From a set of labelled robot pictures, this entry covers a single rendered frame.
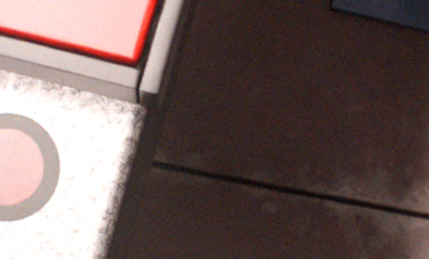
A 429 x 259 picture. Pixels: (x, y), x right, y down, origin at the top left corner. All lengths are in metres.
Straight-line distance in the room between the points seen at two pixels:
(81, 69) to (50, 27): 0.02
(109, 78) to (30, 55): 0.02
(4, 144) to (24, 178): 0.01
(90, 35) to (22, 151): 0.04
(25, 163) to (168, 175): 0.94
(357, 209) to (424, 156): 0.10
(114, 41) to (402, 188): 0.98
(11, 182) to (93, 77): 0.04
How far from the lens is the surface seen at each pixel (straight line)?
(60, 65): 0.33
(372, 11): 1.33
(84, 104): 0.34
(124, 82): 0.33
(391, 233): 1.28
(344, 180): 1.28
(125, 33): 0.33
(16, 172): 0.34
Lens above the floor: 1.24
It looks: 75 degrees down
